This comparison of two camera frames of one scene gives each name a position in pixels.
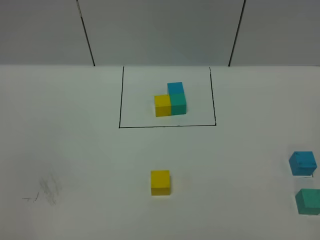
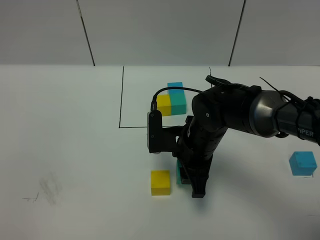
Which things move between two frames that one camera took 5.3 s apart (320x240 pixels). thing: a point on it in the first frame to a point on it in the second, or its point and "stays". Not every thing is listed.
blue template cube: x=176 y=87 stays
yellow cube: x=160 y=182 stays
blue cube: x=302 y=163 stays
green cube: x=308 y=201 to x=178 y=166
